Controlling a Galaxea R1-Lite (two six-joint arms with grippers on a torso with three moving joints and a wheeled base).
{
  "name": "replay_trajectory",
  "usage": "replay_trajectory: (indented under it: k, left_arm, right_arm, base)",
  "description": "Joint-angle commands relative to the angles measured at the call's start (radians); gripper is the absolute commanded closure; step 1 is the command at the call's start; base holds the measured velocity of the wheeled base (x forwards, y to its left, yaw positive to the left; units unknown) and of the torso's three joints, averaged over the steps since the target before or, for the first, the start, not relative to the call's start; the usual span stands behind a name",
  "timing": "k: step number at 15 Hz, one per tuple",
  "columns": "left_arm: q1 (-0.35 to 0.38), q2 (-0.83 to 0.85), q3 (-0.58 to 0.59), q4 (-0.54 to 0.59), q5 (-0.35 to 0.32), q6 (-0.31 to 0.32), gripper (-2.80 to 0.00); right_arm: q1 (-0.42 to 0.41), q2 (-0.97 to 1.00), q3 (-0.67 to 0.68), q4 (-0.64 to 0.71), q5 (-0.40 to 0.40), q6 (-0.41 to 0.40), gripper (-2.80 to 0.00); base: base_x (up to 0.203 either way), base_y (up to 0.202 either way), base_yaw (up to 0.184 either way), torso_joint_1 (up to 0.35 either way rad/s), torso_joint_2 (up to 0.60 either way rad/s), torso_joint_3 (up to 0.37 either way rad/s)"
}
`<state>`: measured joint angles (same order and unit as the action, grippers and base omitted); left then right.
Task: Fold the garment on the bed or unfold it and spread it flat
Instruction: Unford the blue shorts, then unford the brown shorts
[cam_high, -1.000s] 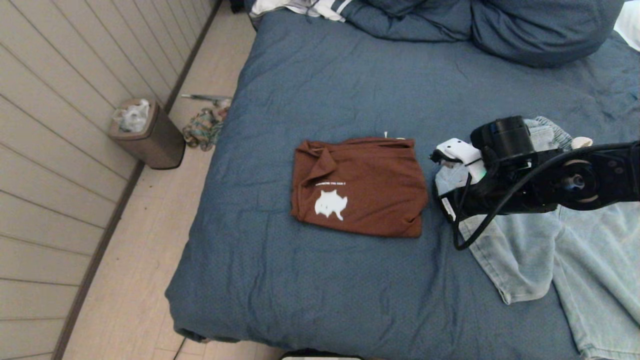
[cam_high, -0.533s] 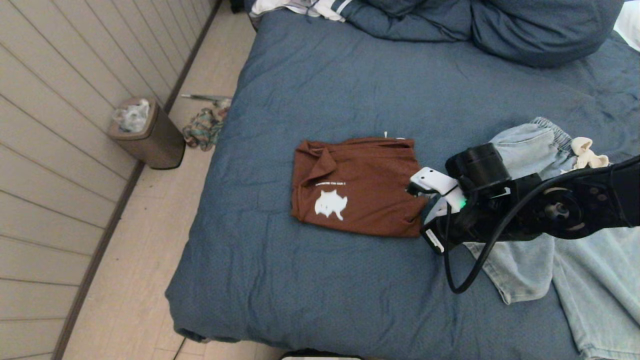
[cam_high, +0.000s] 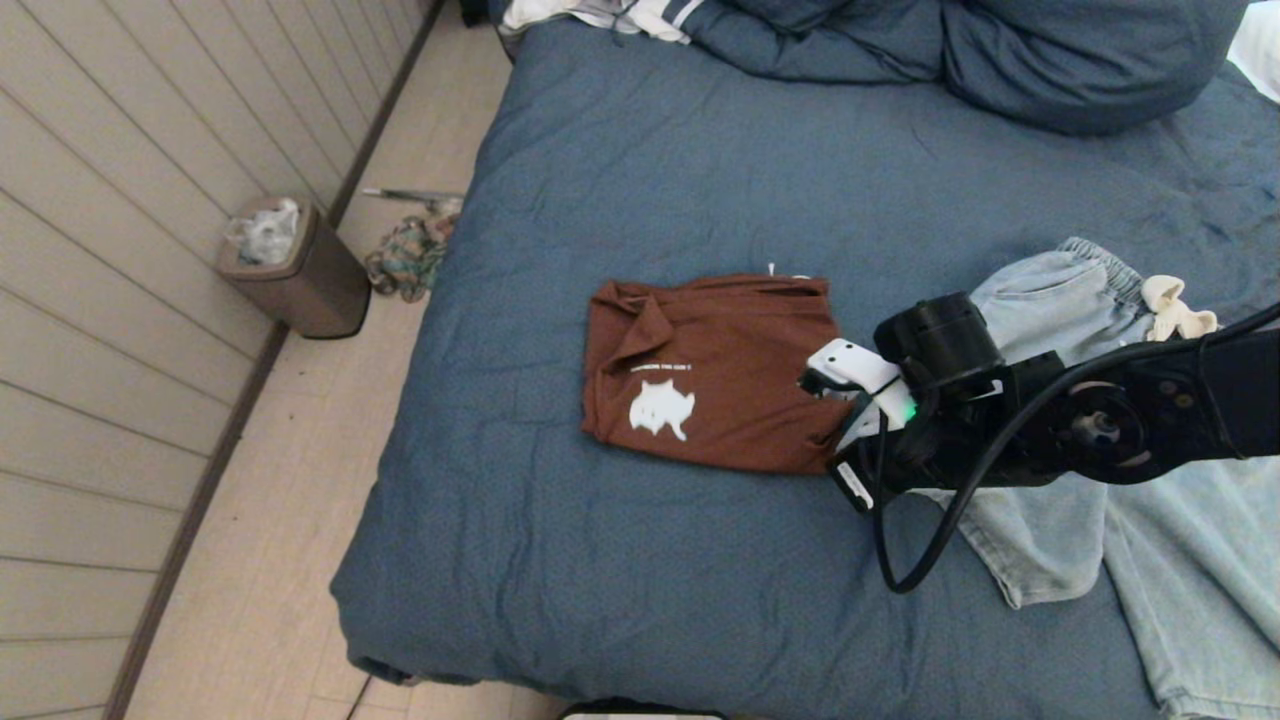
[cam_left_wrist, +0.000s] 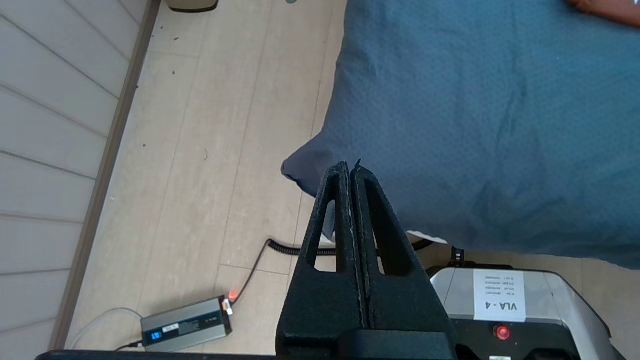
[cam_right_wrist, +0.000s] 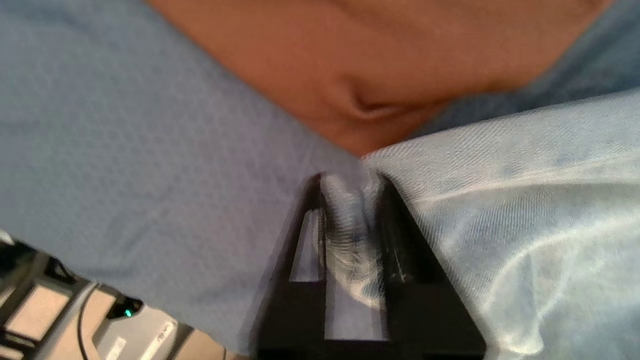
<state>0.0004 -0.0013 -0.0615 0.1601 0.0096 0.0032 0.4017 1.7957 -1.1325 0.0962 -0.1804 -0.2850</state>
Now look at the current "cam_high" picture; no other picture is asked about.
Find light blue denim shorts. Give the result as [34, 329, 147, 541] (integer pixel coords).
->
[920, 237, 1280, 720]

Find rust brown folded garment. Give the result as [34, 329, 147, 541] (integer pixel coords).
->
[582, 272, 861, 476]

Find blue bed sheet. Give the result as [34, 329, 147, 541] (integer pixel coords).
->
[330, 15, 1280, 720]

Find blue pillow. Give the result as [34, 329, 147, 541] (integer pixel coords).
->
[942, 0, 1251, 136]

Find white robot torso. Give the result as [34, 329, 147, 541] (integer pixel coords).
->
[560, 703, 726, 720]

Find bunched blue duvet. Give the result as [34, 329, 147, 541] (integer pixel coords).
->
[688, 0, 953, 83]

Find white pillow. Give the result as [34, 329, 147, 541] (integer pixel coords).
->
[1228, 0, 1280, 101]

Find colourful crumpled cloth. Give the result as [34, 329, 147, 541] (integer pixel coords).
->
[363, 212, 461, 304]

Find grey metal rod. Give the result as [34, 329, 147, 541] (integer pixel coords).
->
[361, 185, 463, 211]

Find white striped garment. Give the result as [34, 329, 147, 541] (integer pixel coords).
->
[498, 0, 713, 43]

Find brown trash bin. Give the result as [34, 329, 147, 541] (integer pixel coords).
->
[217, 195, 372, 339]

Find white plastic bin bag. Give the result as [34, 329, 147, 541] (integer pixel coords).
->
[225, 197, 301, 266]

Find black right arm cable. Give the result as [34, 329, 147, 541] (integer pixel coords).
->
[872, 302, 1280, 595]

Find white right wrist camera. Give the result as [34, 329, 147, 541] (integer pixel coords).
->
[798, 338, 918, 433]

